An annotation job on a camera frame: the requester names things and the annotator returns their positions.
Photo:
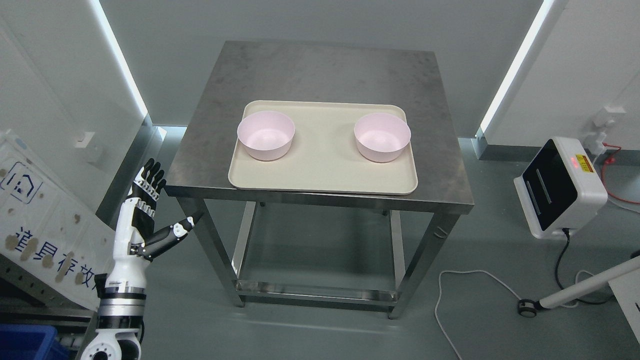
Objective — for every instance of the white wall socket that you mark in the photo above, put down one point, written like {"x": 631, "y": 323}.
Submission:
{"x": 605, "y": 119}
{"x": 88, "y": 141}

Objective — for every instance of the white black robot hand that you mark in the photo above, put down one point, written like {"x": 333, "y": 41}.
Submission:
{"x": 136, "y": 242}

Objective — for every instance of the blue bin lower corner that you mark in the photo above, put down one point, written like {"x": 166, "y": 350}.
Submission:
{"x": 31, "y": 342}

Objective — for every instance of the white sign board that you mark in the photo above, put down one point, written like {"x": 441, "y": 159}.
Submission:
{"x": 47, "y": 231}

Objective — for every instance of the white wall socket left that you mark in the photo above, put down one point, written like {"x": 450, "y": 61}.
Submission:
{"x": 88, "y": 141}

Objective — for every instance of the pink bowl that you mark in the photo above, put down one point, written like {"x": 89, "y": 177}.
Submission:
{"x": 381, "y": 137}
{"x": 266, "y": 135}

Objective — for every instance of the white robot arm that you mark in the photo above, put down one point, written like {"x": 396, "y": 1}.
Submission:
{"x": 120, "y": 324}

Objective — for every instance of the stainless steel table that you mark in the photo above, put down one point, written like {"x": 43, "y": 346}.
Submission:
{"x": 280, "y": 71}

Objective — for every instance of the white wheeled stand leg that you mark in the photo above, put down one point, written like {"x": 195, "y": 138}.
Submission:
{"x": 530, "y": 308}

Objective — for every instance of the white black box device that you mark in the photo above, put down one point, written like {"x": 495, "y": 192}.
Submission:
{"x": 560, "y": 191}

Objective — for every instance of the beige plastic tray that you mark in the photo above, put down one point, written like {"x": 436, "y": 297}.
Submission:
{"x": 323, "y": 157}

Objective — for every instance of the white wall socket right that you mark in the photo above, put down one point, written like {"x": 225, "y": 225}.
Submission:
{"x": 605, "y": 119}

